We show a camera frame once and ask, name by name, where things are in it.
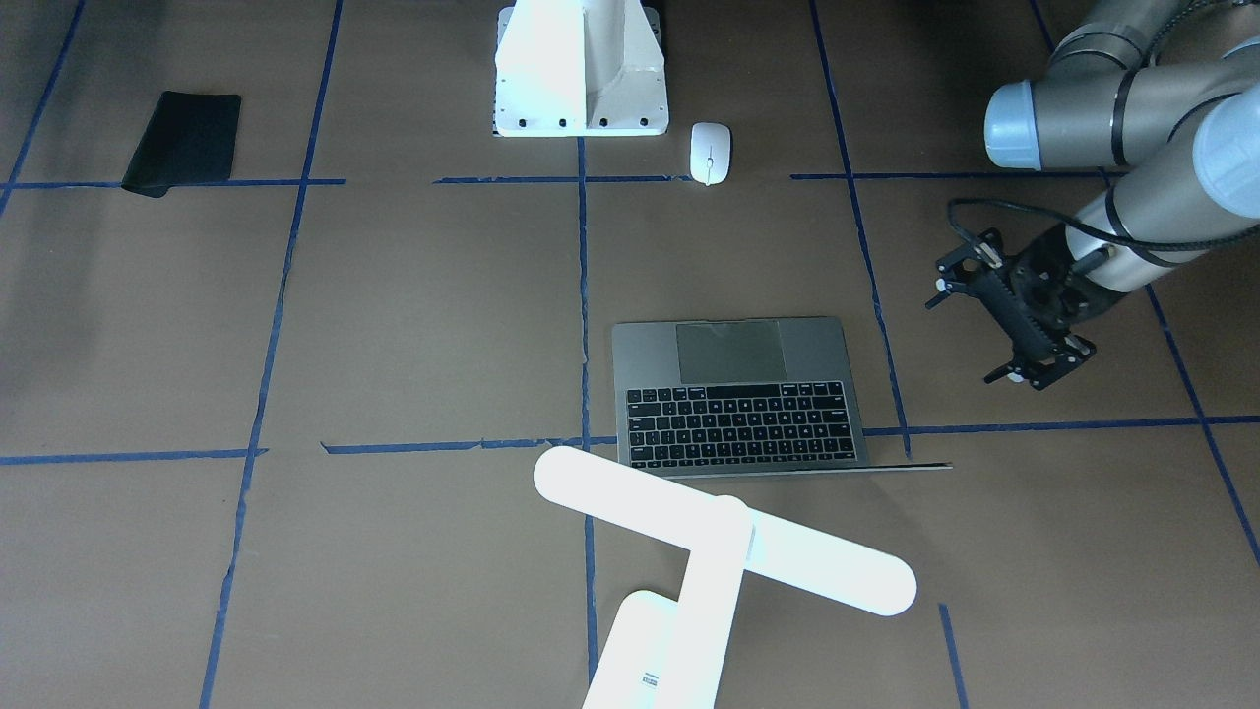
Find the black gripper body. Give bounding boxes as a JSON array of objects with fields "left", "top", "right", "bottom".
[{"left": 1014, "top": 235, "right": 1094, "bottom": 340}]

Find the white computer mouse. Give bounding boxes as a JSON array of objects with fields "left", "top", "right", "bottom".
[{"left": 689, "top": 122, "right": 733, "bottom": 186}]

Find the grey laptop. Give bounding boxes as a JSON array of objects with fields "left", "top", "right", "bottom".
[{"left": 611, "top": 316, "right": 954, "bottom": 481}]

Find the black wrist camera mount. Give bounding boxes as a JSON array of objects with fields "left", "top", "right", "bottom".
[{"left": 925, "top": 227, "right": 1115, "bottom": 390}]

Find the black camera cable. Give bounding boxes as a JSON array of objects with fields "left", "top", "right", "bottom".
[{"left": 948, "top": 196, "right": 1260, "bottom": 254}]

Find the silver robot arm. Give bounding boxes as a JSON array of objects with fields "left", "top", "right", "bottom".
[{"left": 977, "top": 1, "right": 1257, "bottom": 343}]

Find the black mouse pad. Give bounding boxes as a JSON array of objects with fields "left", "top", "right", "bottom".
[{"left": 121, "top": 91, "right": 243, "bottom": 198}]

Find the white mounting column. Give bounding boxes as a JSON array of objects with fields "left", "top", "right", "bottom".
[{"left": 491, "top": 1, "right": 670, "bottom": 139}]

